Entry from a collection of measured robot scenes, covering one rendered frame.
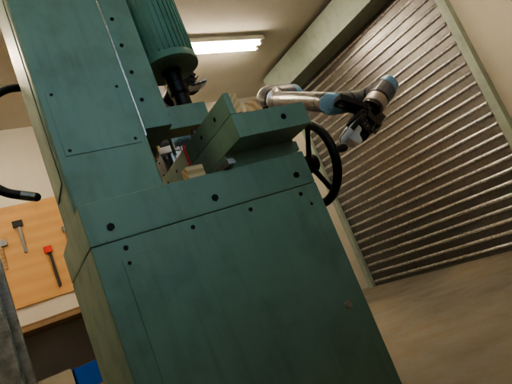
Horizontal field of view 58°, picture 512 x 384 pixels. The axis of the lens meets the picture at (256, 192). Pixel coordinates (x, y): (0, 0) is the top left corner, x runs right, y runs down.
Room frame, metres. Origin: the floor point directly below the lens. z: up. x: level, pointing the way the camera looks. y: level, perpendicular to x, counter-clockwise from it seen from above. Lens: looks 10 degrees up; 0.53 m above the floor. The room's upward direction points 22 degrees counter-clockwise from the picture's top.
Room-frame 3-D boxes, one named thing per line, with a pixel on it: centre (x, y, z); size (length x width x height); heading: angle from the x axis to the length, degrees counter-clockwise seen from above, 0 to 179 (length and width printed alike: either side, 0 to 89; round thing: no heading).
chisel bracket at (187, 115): (1.27, 0.12, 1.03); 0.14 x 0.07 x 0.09; 121
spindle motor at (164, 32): (1.28, 0.10, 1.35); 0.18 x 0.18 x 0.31
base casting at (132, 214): (1.22, 0.21, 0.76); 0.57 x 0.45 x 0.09; 121
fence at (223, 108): (1.26, 0.13, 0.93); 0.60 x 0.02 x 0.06; 31
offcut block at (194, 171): (1.07, 0.12, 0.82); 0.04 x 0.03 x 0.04; 124
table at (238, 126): (1.34, 0.01, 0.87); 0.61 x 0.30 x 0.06; 31
